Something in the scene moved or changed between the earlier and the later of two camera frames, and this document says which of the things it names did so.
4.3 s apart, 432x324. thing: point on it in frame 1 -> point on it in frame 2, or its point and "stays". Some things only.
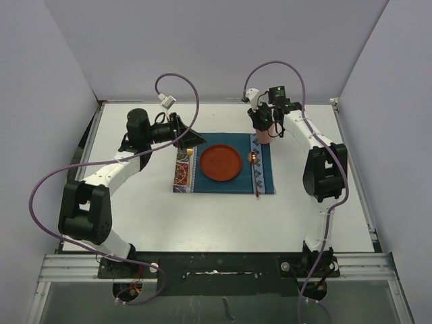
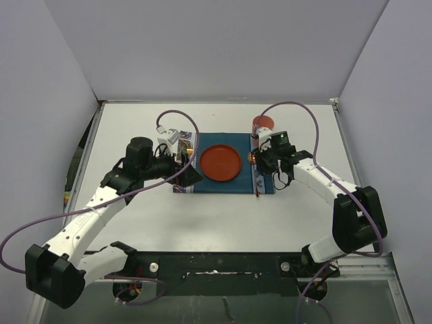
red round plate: x=220 y=163 stays
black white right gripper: x=254 y=111 -> x=260 y=152
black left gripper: x=174 y=123 -> x=175 y=168
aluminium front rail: x=85 y=267 stays
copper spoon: x=252 y=158 stays
